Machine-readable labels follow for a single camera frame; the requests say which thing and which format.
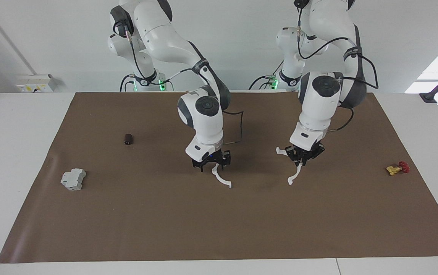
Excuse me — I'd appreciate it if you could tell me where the white curved pipe piece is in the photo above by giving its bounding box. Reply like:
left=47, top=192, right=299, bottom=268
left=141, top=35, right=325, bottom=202
left=275, top=146, right=303, bottom=186
left=212, top=165, right=232, bottom=189

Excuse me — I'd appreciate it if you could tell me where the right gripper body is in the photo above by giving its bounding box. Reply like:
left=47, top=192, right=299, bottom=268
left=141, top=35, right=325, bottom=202
left=202, top=150, right=226, bottom=166

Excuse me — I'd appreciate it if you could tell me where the yellow valve with red handle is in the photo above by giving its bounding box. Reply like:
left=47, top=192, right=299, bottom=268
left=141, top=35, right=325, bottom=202
left=386, top=161, right=410, bottom=176

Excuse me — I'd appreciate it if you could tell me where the black cable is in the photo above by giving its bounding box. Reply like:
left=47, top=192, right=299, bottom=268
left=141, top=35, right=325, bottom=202
left=249, top=60, right=284, bottom=91
left=119, top=74, right=137, bottom=92
left=113, top=20, right=201, bottom=85
left=328, top=104, right=354, bottom=133
left=222, top=110, right=244, bottom=144
left=297, top=7, right=379, bottom=90

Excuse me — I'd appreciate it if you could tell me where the grey circuit breaker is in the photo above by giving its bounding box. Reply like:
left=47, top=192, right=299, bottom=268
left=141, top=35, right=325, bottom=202
left=60, top=168, right=87, bottom=191

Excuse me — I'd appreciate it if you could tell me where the white wall socket box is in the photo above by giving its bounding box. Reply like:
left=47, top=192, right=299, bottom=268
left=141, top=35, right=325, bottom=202
left=15, top=74, right=57, bottom=93

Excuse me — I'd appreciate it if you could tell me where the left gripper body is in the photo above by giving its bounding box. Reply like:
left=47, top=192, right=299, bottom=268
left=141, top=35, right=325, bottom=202
left=294, top=144, right=317, bottom=160

